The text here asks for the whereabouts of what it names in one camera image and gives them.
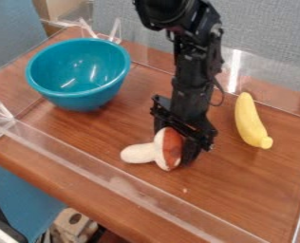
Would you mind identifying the brown white toy mushroom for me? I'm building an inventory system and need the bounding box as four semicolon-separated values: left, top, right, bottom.
120;127;184;171

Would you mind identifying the blue plastic bowl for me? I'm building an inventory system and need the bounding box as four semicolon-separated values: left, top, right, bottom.
26;38;132;112

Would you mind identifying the blue cabinet panel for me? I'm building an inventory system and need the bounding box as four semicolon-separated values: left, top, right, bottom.
0;166;66;243

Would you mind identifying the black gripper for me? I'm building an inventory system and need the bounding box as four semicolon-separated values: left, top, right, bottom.
150;77;217;165

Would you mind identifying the yellow toy banana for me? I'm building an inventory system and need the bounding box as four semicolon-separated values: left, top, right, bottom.
236;92;273;149

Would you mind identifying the clear acrylic barrier wall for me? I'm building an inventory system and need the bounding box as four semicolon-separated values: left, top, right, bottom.
0;43;300;243

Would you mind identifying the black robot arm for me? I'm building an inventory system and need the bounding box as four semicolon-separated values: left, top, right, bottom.
134;0;224;164

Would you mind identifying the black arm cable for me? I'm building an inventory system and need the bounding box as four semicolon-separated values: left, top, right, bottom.
208;75;226;107

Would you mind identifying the wooden block with hole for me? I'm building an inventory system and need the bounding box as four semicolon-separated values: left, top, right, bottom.
50;208;98;243

